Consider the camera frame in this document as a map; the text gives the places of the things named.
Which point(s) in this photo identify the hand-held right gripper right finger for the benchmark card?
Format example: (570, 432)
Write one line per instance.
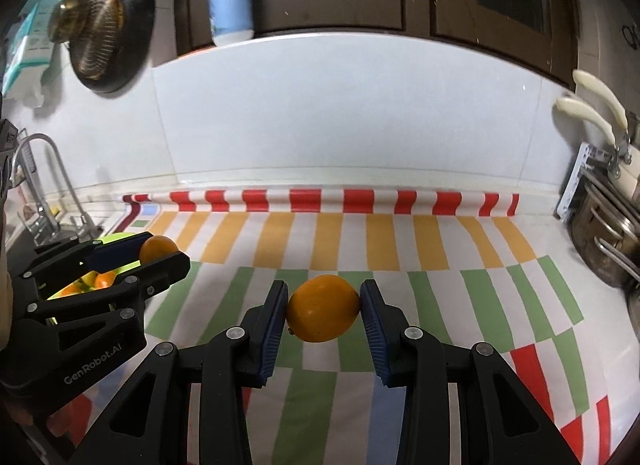
(371, 335)

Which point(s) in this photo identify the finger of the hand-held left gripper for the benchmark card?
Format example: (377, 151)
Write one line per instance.
(160, 272)
(120, 251)

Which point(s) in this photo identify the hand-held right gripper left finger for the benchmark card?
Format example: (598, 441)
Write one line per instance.
(276, 332)

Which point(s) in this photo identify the lime green plate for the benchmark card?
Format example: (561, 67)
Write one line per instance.
(125, 267)

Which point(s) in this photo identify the small orange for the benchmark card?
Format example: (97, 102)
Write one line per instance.
(160, 246)

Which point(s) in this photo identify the yellow-green apple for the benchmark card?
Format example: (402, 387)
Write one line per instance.
(82, 287)

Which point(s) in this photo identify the person's left hand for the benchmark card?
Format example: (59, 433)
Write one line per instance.
(20, 412)

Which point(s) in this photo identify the colourful striped tablecloth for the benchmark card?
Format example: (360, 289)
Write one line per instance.
(440, 295)

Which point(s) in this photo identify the steel faucet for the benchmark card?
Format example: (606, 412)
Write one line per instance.
(47, 170)

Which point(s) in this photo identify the black frying pan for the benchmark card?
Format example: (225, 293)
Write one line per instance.
(130, 35)

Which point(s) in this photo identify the teal and white box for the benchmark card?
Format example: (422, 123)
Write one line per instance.
(32, 45)

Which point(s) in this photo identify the large steel pot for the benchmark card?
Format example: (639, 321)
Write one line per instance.
(600, 240)

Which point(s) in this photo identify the white pot rack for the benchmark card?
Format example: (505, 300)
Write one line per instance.
(575, 180)

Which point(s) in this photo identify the black scissors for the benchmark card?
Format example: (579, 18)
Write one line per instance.
(631, 36)

